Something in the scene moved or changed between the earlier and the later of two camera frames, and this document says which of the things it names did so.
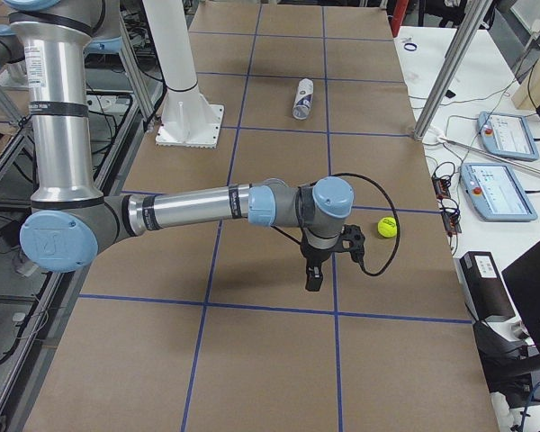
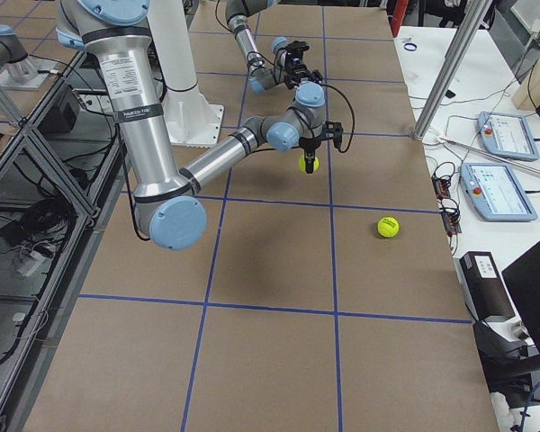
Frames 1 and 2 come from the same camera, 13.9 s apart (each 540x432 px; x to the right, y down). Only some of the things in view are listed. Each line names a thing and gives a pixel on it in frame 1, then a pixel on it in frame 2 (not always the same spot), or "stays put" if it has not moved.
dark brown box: (483, 286) stays put
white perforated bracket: (189, 119) stays put
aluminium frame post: (474, 19) stays put
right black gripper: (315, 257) to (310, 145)
